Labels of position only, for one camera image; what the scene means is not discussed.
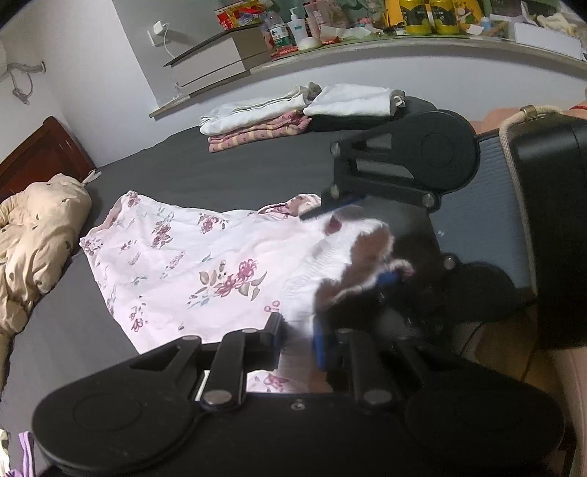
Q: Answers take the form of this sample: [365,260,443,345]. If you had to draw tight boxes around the clear water bottle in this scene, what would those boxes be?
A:
[263,11,295,51]

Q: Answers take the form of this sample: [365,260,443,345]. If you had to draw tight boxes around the purple ribbed garment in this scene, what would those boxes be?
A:
[17,430,37,477]

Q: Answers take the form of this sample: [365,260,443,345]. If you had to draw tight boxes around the white pump bottle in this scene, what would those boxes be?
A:
[287,6,309,44]

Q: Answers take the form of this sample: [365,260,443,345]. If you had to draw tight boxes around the cream crumpled cloth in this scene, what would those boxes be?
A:
[536,13,579,36]

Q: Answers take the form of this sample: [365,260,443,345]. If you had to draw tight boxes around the beige heart-print duvet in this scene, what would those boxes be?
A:
[0,173,93,395]

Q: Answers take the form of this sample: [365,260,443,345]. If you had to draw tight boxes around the colourful snack packages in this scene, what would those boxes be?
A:
[215,0,269,32]

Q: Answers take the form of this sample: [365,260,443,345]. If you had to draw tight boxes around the dark red wooden headboard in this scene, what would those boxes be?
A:
[0,114,98,205]

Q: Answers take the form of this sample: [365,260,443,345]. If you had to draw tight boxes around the pink floral pajama pants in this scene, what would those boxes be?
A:
[80,190,416,395]

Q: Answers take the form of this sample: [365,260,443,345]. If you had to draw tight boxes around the white folded towel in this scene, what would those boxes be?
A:
[303,83,406,118]

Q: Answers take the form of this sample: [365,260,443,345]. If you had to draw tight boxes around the white wall charger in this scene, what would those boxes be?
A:
[147,19,169,47]

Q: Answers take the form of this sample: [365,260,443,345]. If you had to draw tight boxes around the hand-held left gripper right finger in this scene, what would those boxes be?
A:
[313,318,464,409]

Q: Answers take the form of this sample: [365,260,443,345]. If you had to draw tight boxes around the yellow can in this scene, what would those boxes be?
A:
[398,0,433,36]
[429,0,460,35]

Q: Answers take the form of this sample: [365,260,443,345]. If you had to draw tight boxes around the white folded cloth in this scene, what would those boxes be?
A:
[199,84,309,136]

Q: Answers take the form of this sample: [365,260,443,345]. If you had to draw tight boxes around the beige drawer cabinet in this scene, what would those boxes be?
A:
[164,23,272,91]

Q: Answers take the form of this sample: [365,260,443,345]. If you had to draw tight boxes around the white flat box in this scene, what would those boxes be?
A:
[507,21,587,61]

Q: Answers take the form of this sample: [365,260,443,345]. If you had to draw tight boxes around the air conditioner pipe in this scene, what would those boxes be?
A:
[0,61,47,105]

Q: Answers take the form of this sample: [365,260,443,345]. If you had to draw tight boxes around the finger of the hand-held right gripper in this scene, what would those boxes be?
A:
[373,256,460,323]
[299,121,437,222]

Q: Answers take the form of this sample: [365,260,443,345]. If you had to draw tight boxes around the beige rope lanyard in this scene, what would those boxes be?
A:
[499,105,566,230]

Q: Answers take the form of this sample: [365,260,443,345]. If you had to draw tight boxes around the person's right forearm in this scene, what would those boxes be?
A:
[472,89,587,135]

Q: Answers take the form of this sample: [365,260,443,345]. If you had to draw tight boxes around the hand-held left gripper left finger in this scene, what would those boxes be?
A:
[128,313,285,411]

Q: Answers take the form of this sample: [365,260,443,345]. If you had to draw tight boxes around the pink package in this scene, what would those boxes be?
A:
[303,0,332,38]

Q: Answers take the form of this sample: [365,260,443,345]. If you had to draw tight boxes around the pink striped folded garment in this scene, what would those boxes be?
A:
[207,110,313,154]

